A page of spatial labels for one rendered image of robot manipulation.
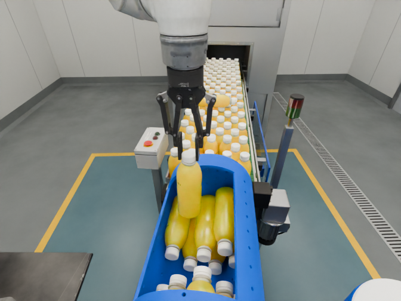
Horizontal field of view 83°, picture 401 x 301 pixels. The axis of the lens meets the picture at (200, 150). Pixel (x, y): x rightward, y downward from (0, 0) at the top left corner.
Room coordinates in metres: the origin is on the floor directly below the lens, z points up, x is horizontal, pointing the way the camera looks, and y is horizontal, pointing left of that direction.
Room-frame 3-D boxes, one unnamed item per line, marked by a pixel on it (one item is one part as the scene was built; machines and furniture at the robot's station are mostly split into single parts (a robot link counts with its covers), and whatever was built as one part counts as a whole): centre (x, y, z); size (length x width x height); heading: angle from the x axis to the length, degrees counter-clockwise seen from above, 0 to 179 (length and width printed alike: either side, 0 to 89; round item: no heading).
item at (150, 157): (0.87, 0.22, 1.05); 0.20 x 0.10 x 0.10; 174
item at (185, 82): (0.47, 0.03, 1.49); 0.08 x 0.07 x 0.09; 84
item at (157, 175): (0.87, 0.22, 0.50); 0.04 x 0.04 x 1.00; 84
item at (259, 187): (0.65, -0.25, 0.95); 0.10 x 0.07 x 0.10; 84
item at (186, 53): (0.47, 0.03, 1.56); 0.09 x 0.09 x 0.06
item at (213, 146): (0.88, -0.05, 0.99); 0.07 x 0.07 x 0.19
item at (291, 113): (0.97, -0.44, 1.18); 0.06 x 0.06 x 0.05
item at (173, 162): (0.77, 0.11, 0.99); 0.07 x 0.07 x 0.19
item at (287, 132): (0.97, -0.44, 0.55); 0.04 x 0.04 x 1.10; 84
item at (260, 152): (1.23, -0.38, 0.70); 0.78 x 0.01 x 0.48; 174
